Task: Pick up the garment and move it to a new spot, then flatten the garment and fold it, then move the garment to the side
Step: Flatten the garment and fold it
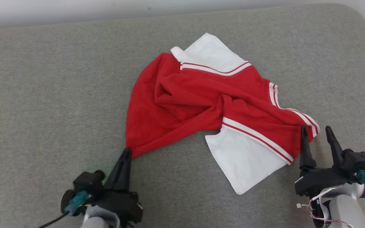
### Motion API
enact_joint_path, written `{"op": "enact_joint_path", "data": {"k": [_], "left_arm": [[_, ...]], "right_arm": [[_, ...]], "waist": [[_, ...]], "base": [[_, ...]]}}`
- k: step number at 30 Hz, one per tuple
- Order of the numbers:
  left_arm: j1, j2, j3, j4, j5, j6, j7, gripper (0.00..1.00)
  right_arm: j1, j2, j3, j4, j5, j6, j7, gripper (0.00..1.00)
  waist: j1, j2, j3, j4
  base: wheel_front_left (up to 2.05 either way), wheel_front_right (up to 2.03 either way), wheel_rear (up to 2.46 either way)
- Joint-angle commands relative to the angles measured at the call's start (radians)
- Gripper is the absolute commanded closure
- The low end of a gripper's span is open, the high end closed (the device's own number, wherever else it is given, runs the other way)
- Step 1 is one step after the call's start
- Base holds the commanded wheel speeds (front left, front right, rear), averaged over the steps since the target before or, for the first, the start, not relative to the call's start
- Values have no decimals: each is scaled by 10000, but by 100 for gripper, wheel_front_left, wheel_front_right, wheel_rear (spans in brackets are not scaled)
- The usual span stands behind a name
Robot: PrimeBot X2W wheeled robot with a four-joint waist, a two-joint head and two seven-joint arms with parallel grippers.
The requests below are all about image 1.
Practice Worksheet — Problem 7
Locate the thin red white wire bundle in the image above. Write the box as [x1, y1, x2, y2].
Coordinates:
[296, 187, 355, 228]

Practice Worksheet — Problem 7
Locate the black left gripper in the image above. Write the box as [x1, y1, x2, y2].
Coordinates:
[95, 148, 144, 223]

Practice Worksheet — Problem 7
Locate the teal left camera connector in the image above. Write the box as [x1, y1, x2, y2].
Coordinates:
[64, 190, 90, 216]

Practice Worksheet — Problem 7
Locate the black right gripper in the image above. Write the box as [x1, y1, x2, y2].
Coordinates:
[295, 125, 358, 198]

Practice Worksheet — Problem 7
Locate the black left camera cable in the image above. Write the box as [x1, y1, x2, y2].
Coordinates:
[38, 212, 71, 228]

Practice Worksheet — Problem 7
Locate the red white basketball jersey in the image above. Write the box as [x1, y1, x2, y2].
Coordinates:
[125, 33, 321, 195]

